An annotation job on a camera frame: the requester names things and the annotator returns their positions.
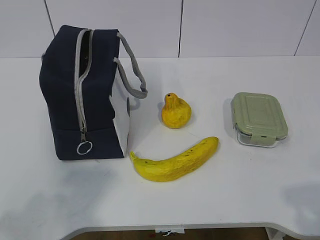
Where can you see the yellow toy pear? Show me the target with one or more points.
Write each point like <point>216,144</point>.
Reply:
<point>176,112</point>

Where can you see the yellow toy banana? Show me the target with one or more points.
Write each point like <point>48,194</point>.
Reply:
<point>173,168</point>

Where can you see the navy insulated lunch bag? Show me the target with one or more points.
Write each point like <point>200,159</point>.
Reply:
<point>87,77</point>

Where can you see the glass container with green lid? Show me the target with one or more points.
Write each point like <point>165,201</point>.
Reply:
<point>258,119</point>

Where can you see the white tape under table edge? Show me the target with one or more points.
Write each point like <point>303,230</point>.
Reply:
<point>167,231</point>

